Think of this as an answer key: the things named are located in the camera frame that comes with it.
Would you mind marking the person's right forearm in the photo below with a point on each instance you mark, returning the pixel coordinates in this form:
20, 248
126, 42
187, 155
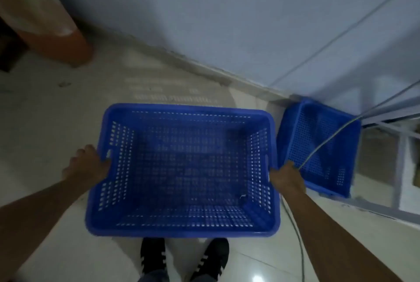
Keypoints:
338, 242

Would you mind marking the person's left fingers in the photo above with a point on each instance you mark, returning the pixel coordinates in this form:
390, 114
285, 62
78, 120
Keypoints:
86, 153

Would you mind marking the large blue plastic basket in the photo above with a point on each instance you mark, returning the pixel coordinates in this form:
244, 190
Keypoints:
183, 173

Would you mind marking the small blue plastic basket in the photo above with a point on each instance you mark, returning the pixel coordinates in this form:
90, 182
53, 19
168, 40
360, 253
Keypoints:
320, 147

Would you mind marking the person's left forearm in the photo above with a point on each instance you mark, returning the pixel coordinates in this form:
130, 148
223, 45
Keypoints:
34, 222

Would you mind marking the person's black shoe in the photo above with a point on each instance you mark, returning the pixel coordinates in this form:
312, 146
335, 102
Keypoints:
210, 258
152, 255

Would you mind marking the person's left black shoe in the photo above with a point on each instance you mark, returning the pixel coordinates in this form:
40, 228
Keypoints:
152, 255

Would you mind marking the person's right hand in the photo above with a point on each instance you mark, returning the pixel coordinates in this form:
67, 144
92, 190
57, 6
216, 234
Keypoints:
288, 180

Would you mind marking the person's left hand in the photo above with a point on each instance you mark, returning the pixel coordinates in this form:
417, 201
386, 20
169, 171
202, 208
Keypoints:
86, 169

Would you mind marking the person's right black shoe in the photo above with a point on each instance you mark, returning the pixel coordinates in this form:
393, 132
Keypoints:
210, 258

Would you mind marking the grey metal rack frame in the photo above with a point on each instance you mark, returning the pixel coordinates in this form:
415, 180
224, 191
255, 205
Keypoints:
390, 147

